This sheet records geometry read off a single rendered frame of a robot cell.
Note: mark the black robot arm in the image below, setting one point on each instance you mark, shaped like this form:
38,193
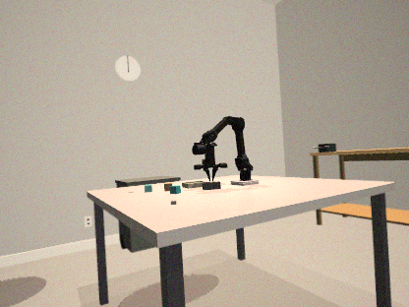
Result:
238,125

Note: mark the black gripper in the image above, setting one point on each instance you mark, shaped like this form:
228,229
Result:
210,160

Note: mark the small orange block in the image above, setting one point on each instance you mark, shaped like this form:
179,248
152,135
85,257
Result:
167,186

